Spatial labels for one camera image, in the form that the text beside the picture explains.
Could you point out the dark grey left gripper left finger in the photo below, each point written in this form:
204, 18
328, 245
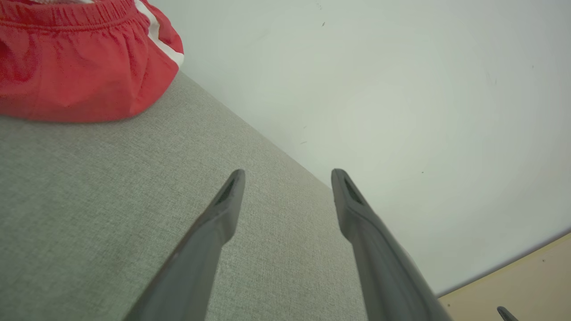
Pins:
196, 267

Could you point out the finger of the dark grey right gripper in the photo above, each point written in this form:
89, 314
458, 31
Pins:
507, 314

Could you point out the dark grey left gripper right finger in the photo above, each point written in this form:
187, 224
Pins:
383, 276

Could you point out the red shorts with white stripe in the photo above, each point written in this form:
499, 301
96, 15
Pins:
76, 67

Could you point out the grey fabric sofa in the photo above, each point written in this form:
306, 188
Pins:
89, 200

